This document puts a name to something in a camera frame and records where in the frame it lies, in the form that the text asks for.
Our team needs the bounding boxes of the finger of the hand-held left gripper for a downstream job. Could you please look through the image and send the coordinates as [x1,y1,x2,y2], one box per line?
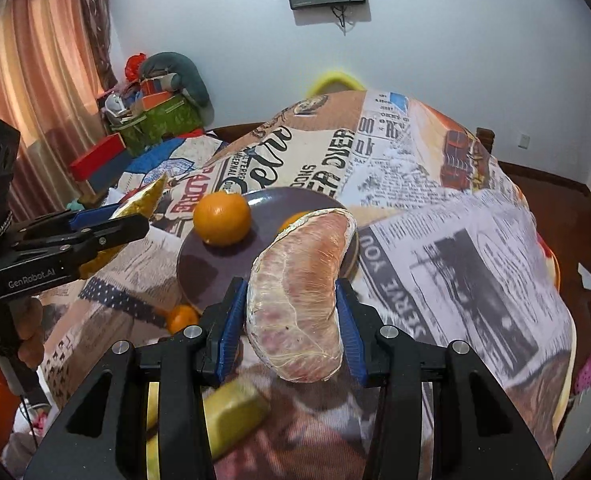
[10,214,150,279]
[22,207,122,233]

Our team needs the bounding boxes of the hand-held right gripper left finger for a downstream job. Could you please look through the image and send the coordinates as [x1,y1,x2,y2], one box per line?
[22,276,250,480]

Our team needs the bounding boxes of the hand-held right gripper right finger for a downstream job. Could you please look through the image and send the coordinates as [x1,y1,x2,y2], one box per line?
[334,277,554,480]

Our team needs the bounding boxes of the yellow snack packet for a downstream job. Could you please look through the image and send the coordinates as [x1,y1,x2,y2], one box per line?
[79,174,169,279]

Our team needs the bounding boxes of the purple round plate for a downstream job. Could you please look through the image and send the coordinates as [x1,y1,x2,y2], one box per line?
[176,186,360,310]

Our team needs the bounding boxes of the peeled pomelo segment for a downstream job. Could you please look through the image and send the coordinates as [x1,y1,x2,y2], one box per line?
[245,208,359,384]

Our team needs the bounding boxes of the person's left hand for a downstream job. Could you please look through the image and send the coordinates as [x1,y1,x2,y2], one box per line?
[0,300,45,368]

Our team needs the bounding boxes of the small orange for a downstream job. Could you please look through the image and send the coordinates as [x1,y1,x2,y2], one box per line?
[166,304,201,335]

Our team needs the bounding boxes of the red flat box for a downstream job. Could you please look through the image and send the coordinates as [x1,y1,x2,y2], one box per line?
[69,133,126,182]

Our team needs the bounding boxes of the large orange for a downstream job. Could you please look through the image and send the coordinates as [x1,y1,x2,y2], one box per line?
[192,191,252,247]

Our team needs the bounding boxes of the newspaper print blanket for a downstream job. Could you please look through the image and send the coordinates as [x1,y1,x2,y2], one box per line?
[38,89,576,480]

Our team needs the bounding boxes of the green patterned box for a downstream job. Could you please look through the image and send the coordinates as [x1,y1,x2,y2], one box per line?
[108,94,205,157]

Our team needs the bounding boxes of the orange box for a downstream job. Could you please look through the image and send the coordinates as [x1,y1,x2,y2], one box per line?
[139,90,186,112]

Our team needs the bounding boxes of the pink striped curtain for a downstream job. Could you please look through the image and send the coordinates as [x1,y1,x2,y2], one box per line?
[0,0,122,223]

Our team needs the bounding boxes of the grey pillow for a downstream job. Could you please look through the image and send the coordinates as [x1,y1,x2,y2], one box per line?
[139,51,211,107]

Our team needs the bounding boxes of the pink slippers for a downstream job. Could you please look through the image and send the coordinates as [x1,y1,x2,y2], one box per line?
[572,349,591,397]

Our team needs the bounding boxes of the wooden bed post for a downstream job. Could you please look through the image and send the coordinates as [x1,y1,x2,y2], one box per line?
[475,127,499,157]

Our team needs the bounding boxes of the black cable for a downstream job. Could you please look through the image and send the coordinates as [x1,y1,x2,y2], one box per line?
[330,4,352,36]

